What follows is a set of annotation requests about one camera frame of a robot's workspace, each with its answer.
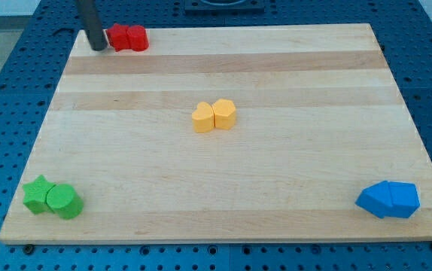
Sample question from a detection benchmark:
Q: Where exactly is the red cylinder block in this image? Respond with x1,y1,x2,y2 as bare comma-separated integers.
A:
126,25,149,51

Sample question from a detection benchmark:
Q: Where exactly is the red star block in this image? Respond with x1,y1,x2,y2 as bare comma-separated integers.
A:
105,23,130,51

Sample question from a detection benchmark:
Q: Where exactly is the green star block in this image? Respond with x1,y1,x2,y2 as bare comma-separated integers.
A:
23,175,56,215

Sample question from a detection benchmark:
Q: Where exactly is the yellow heart block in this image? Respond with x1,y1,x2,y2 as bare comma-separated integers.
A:
191,102,214,133

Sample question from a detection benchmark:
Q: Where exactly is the yellow hexagon block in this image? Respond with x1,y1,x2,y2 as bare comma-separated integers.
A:
212,99,236,129

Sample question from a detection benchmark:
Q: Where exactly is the wooden board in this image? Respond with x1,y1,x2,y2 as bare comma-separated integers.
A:
0,23,432,245

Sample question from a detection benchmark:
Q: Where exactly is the green cylinder block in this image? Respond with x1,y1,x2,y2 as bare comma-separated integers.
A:
46,184,84,220

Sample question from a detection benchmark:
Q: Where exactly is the blue cube block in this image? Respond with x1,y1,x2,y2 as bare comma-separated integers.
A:
355,181,393,218

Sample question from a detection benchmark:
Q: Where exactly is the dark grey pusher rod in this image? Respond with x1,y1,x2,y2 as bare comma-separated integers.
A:
75,0,108,51

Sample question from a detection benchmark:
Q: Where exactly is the blue pentagon block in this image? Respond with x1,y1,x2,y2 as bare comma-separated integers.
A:
387,181,420,218

